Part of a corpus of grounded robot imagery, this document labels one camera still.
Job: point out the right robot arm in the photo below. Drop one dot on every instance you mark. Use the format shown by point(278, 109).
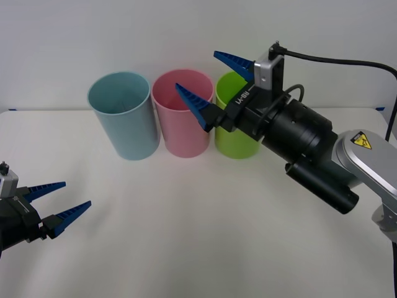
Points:
point(297, 130)

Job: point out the green plastic bin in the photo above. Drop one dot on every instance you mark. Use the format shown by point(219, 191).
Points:
point(232, 146)

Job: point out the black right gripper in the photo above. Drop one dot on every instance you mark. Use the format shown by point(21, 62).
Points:
point(245, 107)

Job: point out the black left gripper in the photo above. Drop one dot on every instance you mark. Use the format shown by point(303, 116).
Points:
point(18, 217)

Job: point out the pale blue plastic bin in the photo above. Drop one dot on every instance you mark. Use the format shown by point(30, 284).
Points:
point(133, 133)

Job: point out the pink plastic bin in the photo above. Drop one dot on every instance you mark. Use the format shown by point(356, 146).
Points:
point(183, 138)

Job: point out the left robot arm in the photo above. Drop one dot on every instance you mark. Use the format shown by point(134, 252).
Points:
point(7, 183)

